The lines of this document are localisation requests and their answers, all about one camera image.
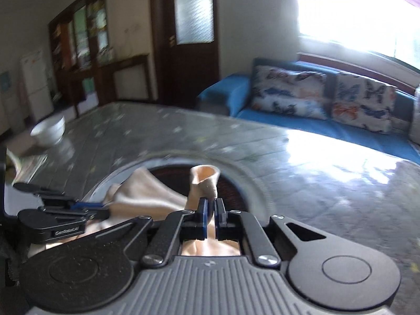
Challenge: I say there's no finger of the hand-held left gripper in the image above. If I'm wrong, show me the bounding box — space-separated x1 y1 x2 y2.
39 195 110 211
13 182 64 196

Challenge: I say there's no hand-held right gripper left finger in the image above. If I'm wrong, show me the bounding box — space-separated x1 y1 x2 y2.
95 198 209 267

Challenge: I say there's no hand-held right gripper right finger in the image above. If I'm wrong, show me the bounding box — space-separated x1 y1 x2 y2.
214 198 326 267

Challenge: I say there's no beige sweater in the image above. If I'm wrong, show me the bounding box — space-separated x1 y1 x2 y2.
49 165 242 256

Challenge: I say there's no round black induction cooktop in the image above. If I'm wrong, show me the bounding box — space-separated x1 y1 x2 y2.
149 166 251 212

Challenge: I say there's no white bowl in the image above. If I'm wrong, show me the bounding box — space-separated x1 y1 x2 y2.
30 115 66 146

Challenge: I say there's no grey quilted table cover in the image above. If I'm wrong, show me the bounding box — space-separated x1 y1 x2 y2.
0 102 420 315

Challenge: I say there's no white refrigerator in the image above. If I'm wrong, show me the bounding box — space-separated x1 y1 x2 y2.
19 49 55 122

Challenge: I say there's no dark wooden display cabinet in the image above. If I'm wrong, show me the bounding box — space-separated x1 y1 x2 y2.
49 0 150 117

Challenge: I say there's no butterfly print cushion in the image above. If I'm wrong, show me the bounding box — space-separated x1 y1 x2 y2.
251 65 330 120
331 71 397 134

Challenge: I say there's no dark wooden door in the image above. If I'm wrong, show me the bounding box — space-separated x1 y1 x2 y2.
149 0 220 104

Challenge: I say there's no blue sofa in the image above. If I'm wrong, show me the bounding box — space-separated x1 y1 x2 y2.
196 57 420 165

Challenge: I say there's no grey cushion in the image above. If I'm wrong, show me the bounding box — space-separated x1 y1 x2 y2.
408 85 420 146

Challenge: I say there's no window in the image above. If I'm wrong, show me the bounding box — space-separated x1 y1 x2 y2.
297 0 420 69

